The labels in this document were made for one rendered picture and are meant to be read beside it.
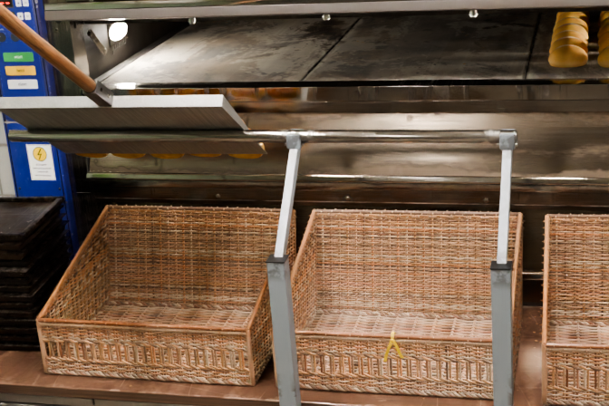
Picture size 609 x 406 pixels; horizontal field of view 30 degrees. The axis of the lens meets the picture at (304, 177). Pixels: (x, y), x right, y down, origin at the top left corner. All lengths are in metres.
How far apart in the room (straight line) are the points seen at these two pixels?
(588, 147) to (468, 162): 0.30
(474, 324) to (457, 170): 0.39
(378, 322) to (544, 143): 0.62
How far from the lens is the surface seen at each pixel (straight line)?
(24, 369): 2.99
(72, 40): 3.14
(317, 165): 2.99
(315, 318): 3.01
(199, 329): 2.71
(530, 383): 2.71
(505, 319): 2.42
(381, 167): 2.95
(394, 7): 2.70
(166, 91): 3.07
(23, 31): 2.25
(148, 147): 2.87
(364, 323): 2.97
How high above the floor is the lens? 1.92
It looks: 19 degrees down
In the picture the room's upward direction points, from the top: 5 degrees counter-clockwise
